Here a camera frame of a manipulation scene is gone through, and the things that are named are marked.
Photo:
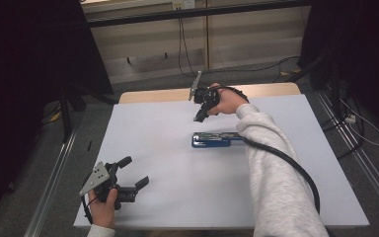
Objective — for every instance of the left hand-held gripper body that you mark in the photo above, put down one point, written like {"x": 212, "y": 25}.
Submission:
{"x": 96, "y": 178}

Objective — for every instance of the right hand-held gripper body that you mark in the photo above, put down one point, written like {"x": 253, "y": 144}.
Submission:
{"x": 206, "y": 95}

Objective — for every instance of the blue stapler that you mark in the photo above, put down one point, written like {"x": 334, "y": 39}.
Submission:
{"x": 210, "y": 139}

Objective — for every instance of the person's right hand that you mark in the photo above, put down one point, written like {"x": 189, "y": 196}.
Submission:
{"x": 226, "y": 100}

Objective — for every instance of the person's left hand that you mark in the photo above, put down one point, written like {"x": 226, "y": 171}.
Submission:
{"x": 103, "y": 208}

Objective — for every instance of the small black floor piece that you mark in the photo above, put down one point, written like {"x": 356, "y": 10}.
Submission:
{"x": 89, "y": 145}

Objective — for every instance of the white table mat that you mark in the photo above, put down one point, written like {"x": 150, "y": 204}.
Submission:
{"x": 184, "y": 191}

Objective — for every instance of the black metal stand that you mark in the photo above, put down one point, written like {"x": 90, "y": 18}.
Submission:
{"x": 66, "y": 113}

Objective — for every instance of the black curtain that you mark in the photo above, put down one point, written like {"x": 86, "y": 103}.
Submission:
{"x": 29, "y": 82}
{"x": 358, "y": 49}

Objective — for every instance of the white power adapter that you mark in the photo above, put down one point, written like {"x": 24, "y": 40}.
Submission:
{"x": 350, "y": 118}

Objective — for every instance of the metal floor rail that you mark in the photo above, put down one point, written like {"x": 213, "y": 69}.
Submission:
{"x": 362, "y": 161}
{"x": 50, "y": 184}

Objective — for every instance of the white wall socket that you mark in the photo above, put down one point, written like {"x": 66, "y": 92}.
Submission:
{"x": 183, "y": 4}

